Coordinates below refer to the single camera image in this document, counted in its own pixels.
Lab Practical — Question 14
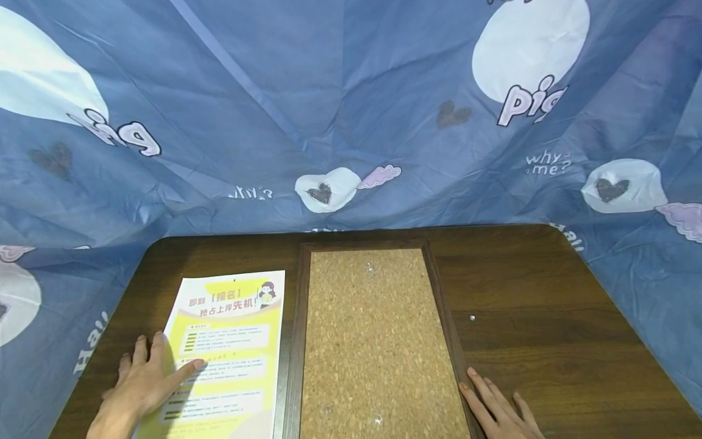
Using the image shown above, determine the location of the person's left hand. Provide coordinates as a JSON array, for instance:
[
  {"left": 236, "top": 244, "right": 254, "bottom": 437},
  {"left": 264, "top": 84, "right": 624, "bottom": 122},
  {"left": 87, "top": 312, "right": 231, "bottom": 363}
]
[{"left": 100, "top": 331, "right": 207, "bottom": 423}]

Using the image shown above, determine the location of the person's right hand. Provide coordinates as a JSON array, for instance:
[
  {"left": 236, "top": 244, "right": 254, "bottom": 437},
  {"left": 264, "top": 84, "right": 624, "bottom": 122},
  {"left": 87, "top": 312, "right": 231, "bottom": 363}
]
[{"left": 458, "top": 366, "right": 545, "bottom": 439}]

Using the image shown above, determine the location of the person's left forearm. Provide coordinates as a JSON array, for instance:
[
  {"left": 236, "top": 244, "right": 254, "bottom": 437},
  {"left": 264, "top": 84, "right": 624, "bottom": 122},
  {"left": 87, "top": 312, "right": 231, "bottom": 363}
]
[{"left": 86, "top": 405, "right": 144, "bottom": 439}]

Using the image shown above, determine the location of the yellow and white paper flyer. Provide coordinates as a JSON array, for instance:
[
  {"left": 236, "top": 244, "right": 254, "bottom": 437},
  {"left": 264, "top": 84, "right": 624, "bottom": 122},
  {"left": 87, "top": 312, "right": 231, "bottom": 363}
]
[{"left": 133, "top": 270, "right": 286, "bottom": 439}]

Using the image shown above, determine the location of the cork board with wooden frame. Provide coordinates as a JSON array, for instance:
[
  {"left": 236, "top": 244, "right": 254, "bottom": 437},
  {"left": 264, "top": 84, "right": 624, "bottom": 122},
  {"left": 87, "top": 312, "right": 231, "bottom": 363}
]
[{"left": 272, "top": 240, "right": 483, "bottom": 439}]

